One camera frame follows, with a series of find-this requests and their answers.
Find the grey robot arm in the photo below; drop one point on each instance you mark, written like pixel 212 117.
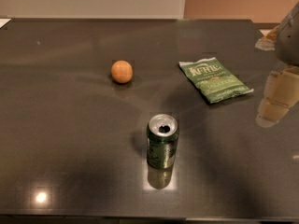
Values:
pixel 287 40

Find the white paper at table corner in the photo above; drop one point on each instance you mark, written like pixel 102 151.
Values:
pixel 3 22

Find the green jalapeno chip bag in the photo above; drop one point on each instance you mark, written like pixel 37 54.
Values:
pixel 213 80

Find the green soda can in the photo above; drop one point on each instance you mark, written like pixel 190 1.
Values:
pixel 162 141

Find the orange round fruit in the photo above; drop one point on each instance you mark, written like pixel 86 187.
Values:
pixel 121 72

